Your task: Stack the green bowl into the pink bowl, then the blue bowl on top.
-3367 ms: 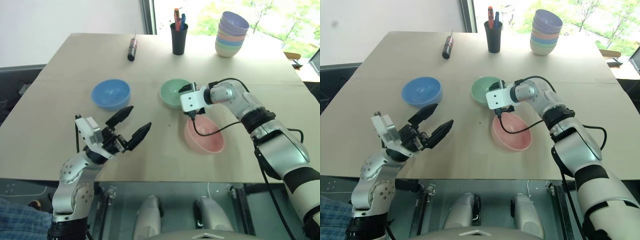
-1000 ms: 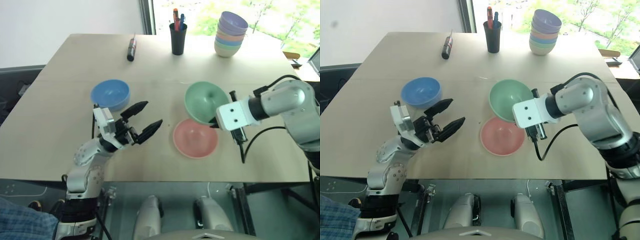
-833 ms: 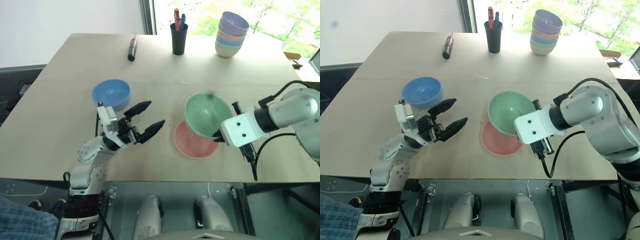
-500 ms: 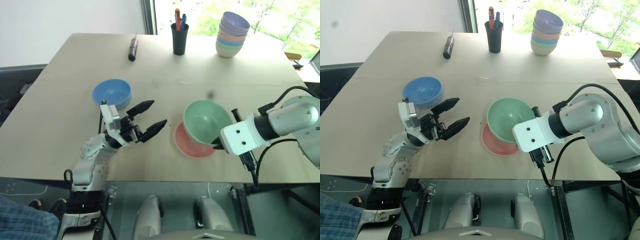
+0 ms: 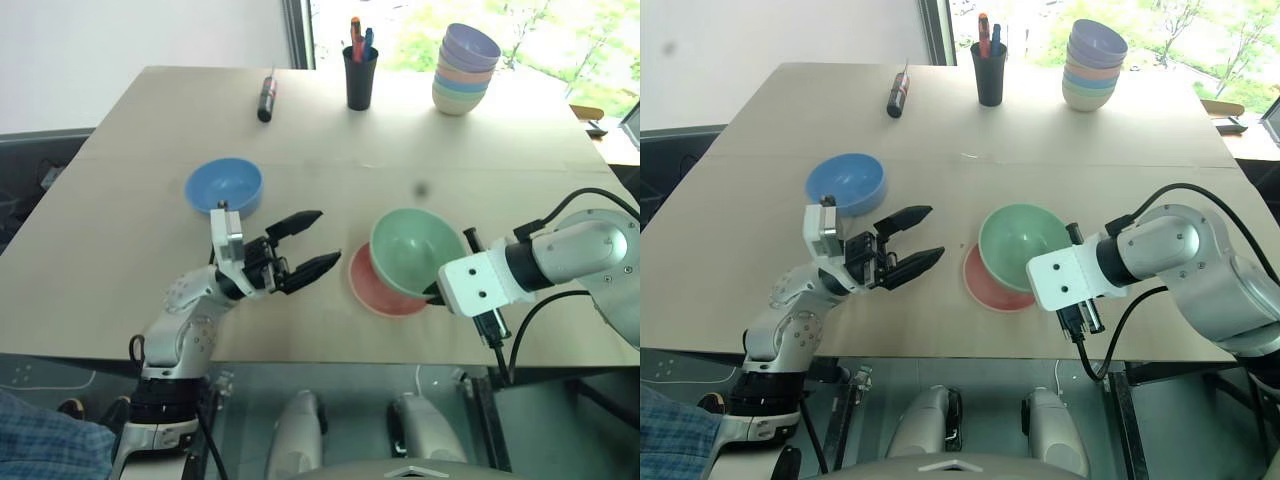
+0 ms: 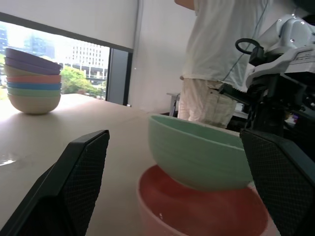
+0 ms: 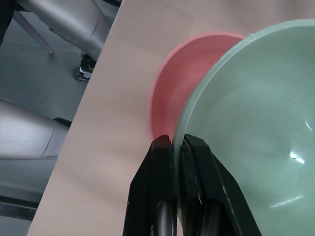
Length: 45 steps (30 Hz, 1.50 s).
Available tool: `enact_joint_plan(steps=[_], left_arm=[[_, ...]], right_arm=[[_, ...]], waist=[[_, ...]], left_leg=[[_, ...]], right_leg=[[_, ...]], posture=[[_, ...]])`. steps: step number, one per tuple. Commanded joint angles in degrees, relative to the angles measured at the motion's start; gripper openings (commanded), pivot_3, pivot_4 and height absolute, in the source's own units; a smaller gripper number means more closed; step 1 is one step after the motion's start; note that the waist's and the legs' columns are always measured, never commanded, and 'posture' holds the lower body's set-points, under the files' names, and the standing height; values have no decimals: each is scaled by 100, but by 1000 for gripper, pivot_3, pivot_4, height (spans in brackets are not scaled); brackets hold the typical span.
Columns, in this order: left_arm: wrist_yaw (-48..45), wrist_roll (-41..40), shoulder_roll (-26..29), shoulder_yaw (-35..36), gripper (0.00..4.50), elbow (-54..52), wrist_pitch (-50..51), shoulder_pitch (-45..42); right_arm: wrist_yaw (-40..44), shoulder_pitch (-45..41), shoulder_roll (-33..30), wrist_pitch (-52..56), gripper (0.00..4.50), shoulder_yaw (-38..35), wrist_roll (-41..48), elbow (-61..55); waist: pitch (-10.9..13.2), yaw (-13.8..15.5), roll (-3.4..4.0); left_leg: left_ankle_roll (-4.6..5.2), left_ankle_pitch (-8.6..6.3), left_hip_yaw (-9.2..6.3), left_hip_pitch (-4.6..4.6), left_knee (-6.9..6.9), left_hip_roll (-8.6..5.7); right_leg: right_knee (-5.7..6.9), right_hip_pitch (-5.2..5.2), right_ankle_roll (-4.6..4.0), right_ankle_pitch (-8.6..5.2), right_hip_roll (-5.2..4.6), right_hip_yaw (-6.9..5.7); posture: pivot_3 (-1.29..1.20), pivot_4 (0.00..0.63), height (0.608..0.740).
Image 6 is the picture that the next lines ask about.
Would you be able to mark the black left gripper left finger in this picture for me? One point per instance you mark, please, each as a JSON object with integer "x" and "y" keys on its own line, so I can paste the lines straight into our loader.
{"x": 61, "y": 191}

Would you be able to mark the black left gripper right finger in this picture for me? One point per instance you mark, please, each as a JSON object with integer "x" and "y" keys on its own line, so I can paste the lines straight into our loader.
{"x": 283, "y": 177}

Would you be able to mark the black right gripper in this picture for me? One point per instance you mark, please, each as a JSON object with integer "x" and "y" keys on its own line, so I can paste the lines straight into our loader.
{"x": 278, "y": 103}

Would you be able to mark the green bowl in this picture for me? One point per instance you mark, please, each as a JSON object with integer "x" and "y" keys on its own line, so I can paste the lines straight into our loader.
{"x": 34, "y": 92}
{"x": 197, "y": 157}

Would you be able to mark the pink bowl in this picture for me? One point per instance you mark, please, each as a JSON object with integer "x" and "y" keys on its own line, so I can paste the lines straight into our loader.
{"x": 34, "y": 79}
{"x": 201, "y": 214}

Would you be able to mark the beige bowl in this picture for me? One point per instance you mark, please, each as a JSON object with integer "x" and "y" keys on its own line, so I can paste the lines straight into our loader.
{"x": 14, "y": 71}
{"x": 34, "y": 104}

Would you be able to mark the blue bowl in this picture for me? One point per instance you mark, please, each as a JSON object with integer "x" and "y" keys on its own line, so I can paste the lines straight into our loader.
{"x": 34, "y": 86}

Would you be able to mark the purple bowl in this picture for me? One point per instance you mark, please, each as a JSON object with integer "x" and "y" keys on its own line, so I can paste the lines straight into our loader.
{"x": 27, "y": 57}
{"x": 37, "y": 69}

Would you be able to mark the person in white shirt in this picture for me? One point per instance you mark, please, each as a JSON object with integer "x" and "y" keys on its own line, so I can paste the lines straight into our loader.
{"x": 216, "y": 49}

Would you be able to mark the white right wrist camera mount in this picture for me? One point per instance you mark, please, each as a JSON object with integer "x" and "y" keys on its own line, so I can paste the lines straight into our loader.
{"x": 283, "y": 65}

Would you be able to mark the dark window frame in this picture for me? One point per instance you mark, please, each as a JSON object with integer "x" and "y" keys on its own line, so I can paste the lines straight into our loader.
{"x": 118, "y": 73}

